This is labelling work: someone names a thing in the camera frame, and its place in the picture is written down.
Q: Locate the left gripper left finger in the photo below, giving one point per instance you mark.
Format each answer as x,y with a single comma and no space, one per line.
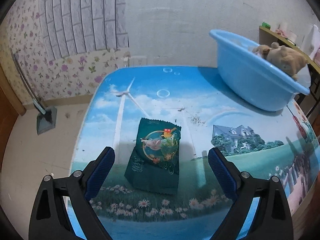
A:
49,217

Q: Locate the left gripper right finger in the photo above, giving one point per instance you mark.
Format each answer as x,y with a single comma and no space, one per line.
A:
260,209

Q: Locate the dark green snack packet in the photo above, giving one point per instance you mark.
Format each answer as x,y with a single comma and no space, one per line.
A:
154,162

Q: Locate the tan plush dog toy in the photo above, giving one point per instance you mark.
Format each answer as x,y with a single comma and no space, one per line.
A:
285,58

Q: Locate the brown wooden door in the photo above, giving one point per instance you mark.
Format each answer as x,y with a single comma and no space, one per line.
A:
11,108

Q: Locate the light blue plastic basin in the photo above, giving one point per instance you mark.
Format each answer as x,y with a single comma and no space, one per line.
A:
251,77

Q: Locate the white electric kettle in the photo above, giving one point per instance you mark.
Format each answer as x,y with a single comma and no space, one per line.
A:
310,42

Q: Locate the yellow top side table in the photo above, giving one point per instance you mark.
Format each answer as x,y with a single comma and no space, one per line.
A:
268,36

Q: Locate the pink floral item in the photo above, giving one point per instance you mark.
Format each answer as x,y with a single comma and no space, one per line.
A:
281,33

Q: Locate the green small box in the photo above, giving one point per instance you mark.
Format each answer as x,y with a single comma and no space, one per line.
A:
266,25

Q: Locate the white tall cup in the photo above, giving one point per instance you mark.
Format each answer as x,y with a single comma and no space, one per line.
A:
283,26

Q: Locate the grey dustpan with handle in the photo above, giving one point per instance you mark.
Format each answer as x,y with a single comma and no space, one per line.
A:
46,118

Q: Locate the white wall socket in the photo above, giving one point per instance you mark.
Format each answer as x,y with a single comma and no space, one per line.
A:
136,61

